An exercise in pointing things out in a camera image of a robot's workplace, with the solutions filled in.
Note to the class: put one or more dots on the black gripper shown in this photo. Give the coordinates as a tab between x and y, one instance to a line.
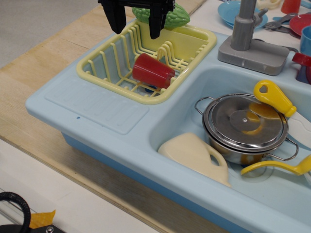
115	13

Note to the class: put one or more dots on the red plastic cup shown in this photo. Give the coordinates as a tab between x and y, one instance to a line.
151	71

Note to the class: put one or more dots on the orange plastic cup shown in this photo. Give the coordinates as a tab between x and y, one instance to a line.
290	6

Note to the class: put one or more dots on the blue plastic cup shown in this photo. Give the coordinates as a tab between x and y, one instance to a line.
305	41

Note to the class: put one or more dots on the green toy bitter gourd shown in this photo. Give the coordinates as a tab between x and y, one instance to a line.
176	18

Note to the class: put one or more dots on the yellow dish rack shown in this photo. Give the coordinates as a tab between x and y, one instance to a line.
110	64

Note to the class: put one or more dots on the blue plastic plate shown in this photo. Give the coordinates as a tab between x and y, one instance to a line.
230	9

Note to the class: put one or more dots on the grey toy faucet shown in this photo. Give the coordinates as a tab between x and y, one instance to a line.
242	50

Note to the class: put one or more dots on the wooden board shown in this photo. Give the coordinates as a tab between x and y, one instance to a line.
39	39

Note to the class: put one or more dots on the cream toy item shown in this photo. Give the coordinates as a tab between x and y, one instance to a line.
270	4

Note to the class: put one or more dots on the grey plastic fork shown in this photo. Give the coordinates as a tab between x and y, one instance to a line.
278	23

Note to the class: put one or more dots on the cream plastic jug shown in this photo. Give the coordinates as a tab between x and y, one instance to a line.
191	151

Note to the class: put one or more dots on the steel pot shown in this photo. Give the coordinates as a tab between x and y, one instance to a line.
285	152

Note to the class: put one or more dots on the red plastic plate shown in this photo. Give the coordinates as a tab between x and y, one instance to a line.
299	22

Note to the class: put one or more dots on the light blue toy sink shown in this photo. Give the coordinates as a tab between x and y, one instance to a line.
135	104

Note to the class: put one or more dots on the yellow plastic ladle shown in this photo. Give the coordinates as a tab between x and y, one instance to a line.
302	168

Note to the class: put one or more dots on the yellow tape piece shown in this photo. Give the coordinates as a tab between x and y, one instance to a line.
41	219

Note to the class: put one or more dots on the black device base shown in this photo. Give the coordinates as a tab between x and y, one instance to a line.
12	228

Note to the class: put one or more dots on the yellow handled toy knife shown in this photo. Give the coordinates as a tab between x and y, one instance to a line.
268	92

